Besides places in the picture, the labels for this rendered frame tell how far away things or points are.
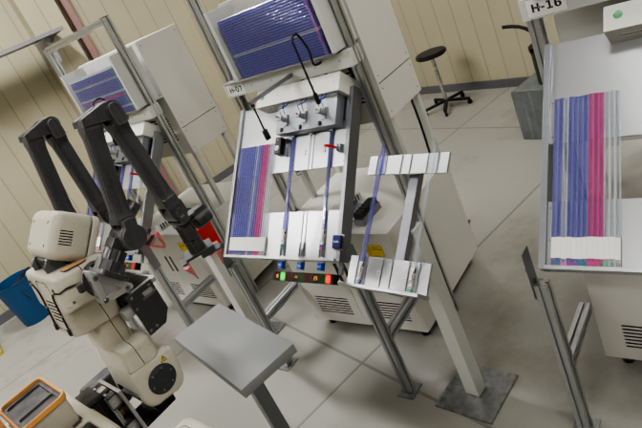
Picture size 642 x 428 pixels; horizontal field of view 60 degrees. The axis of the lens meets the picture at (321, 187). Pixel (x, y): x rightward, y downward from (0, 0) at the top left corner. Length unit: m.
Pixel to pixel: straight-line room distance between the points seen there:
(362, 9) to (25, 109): 3.92
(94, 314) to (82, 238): 0.25
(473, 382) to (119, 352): 1.32
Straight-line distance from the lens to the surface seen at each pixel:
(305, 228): 2.27
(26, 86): 5.73
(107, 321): 1.96
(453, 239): 2.87
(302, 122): 2.33
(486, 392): 2.42
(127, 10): 6.05
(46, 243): 1.85
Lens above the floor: 1.75
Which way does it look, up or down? 21 degrees down
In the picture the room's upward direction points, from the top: 25 degrees counter-clockwise
